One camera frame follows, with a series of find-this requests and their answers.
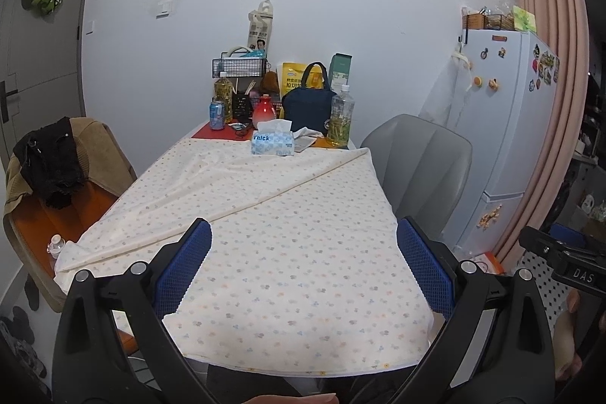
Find dotted cream tablecloth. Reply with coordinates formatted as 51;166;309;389
52;138;436;376

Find clear plastic tea bottle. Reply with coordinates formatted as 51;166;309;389
326;84;356;148

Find white hanging bag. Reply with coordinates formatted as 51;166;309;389
419;49;474;130

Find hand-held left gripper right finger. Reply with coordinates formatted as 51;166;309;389
393;216;554;404

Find blue tissue box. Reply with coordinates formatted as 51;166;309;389
250;119;297;158

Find wicker basket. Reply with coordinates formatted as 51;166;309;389
461;6;488;31

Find pink curtain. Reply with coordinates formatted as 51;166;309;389
492;0;590;267

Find dark storage shelf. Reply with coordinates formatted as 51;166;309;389
563;68;606;239

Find dark wire storage basket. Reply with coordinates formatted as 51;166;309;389
483;9;516;31

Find black wire basket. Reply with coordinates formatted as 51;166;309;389
211;56;269;78

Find yellow-green packet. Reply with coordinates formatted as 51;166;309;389
512;5;538;33

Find yellow-green drink bottle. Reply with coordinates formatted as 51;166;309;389
213;72;234;123

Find grey patterned shoe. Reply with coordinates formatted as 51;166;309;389
0;321;48;381

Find navy lunch bag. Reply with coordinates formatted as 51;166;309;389
281;62;338;135

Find dark slipper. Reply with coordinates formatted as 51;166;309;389
10;306;36;345
23;275;42;312

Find grey door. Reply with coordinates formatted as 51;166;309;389
0;0;95;178

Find green carton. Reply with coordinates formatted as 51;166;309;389
328;53;353;90

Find blue soda can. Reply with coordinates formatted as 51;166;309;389
209;100;227;131

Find red table mat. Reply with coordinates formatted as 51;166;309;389
191;120;256;142

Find white cloth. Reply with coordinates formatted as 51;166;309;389
292;126;327;140

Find printed paper bag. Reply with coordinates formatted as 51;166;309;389
247;0;276;59

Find yellow packet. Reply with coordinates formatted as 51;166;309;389
281;62;315;98

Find small white bottle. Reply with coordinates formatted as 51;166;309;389
46;234;64;263

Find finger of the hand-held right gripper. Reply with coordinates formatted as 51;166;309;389
517;223;588;265

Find person's right hand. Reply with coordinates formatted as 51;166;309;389
551;290;584;381

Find person's left hand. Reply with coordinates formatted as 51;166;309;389
244;393;338;404

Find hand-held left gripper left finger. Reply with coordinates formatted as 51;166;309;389
51;217;213;404

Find orange chair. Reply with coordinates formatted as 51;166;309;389
2;117;138;353

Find black door handle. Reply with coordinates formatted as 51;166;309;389
0;80;20;125

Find orange table mat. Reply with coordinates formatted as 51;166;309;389
310;136;351;150

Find black chopstick holder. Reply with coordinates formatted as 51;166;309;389
231;80;256;121

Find white refrigerator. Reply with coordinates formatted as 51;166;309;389
447;28;562;260

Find grey chair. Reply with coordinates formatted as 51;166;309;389
360;114;473;239

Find red bottle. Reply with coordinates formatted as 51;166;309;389
252;94;276;130

